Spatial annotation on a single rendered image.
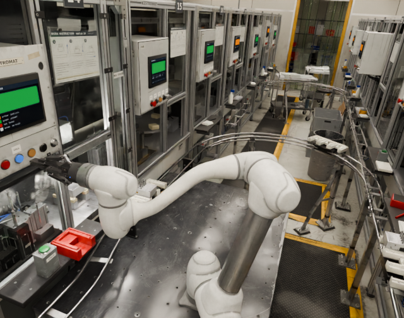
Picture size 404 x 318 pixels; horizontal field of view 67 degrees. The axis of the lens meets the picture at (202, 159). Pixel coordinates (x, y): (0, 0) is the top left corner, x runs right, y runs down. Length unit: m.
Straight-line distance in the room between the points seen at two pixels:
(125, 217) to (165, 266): 0.73
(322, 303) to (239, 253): 1.60
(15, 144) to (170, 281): 1.00
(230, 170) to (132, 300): 0.86
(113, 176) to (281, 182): 0.56
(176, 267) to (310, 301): 1.27
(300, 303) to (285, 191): 1.73
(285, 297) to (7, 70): 2.32
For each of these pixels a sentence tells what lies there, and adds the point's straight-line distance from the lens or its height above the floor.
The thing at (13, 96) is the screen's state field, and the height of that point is 1.67.
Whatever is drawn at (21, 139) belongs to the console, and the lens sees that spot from 1.39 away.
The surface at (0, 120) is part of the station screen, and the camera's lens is 1.29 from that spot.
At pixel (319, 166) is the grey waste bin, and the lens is 4.33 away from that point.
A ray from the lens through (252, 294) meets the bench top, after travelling 1.74.
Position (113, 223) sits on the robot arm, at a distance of 1.16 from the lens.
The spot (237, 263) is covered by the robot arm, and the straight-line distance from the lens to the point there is 1.24.
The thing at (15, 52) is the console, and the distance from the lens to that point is 1.35.
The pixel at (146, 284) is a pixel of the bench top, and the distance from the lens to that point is 1.74.
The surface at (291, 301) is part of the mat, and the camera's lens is 2.67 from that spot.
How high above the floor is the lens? 1.98
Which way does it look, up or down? 26 degrees down
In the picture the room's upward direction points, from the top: 3 degrees clockwise
